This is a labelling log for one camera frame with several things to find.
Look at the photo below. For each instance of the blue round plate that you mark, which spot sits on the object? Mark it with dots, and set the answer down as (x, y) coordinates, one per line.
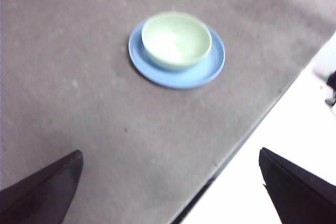
(194, 78)

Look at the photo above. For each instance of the green ribbed bowl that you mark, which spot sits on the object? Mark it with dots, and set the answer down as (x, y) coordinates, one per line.
(176, 40)

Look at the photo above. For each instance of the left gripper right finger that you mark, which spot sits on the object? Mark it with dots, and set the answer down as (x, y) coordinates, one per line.
(302, 197)

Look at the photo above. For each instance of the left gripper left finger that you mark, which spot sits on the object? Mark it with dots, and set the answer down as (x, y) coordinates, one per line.
(42, 195)

